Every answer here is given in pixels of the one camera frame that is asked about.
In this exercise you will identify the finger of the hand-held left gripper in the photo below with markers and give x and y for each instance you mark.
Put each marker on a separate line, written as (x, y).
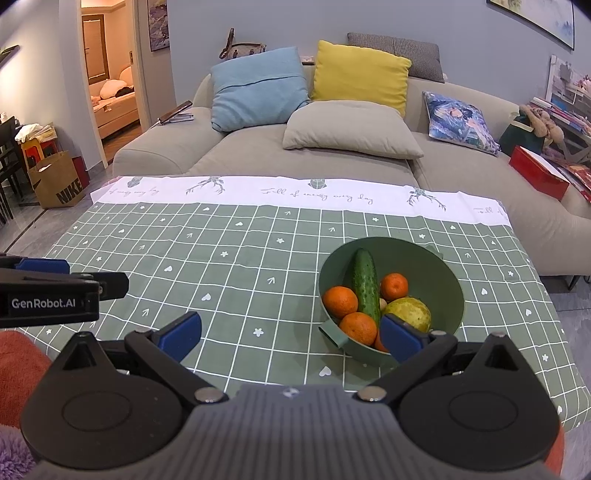
(44, 266)
(111, 284)

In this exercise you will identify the orange tangerine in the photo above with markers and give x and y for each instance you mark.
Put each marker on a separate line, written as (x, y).
(358, 328)
(394, 286)
(378, 345)
(340, 301)

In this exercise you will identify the purple fuzzy cloth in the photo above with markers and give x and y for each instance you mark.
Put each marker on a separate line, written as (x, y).
(14, 454)

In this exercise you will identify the green checked tablecloth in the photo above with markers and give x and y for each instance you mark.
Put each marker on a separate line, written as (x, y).
(231, 258)

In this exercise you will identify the brown handbag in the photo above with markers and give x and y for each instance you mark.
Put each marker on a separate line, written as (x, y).
(244, 50)

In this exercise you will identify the green colander bowl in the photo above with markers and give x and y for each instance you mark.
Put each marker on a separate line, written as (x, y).
(434, 286)

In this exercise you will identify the red shopping bag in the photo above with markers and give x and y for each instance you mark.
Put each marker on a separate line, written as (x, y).
(81, 170)

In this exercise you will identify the red plastic stool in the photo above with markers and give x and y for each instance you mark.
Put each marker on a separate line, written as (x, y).
(34, 148)

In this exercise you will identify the beige cushion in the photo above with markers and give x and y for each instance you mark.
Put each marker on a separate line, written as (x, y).
(346, 129)

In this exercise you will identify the stack of printed books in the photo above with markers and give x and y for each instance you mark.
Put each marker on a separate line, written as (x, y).
(577, 161)

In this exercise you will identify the yellow cushion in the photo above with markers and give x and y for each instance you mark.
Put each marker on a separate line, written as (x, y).
(360, 74)

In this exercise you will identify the dark green bag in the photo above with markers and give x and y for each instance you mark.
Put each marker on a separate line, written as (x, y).
(515, 136)

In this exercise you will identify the green cucumber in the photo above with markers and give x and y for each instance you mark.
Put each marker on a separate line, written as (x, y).
(366, 281)

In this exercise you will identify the white papers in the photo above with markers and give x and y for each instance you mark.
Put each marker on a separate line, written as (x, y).
(34, 131)

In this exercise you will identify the yellow lemon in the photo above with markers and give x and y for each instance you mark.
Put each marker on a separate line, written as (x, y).
(413, 314)

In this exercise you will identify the wide framed wall picture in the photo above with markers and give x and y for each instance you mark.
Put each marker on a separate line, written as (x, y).
(540, 18)

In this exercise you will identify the bed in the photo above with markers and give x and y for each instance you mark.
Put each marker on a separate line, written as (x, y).
(115, 110)

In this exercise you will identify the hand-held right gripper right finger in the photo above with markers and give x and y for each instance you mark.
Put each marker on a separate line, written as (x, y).
(399, 339)

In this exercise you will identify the blue cushion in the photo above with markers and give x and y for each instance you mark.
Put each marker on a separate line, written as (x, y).
(258, 87)

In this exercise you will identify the beige sofa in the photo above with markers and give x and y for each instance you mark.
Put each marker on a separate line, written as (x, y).
(258, 152)

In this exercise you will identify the dark phone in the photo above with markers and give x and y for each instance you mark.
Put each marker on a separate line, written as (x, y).
(175, 110)

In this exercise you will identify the dark wooden chair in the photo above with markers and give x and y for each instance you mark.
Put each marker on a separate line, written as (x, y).
(7, 152)

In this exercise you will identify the red gift box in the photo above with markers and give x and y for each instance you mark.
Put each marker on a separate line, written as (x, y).
(538, 175)

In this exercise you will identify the grey striped cushion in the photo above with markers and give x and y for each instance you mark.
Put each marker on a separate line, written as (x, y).
(422, 57)

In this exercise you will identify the brown paper bag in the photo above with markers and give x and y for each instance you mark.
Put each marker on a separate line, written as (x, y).
(57, 180)

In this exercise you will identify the beige plush toy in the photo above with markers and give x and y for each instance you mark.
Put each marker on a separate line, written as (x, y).
(545, 122)

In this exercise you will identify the blue printed pillow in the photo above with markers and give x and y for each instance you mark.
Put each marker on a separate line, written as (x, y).
(457, 120)

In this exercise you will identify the orange cloth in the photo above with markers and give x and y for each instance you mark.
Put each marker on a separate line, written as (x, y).
(14, 369)

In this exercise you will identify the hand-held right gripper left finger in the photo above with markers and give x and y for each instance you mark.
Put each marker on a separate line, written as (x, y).
(180, 332)

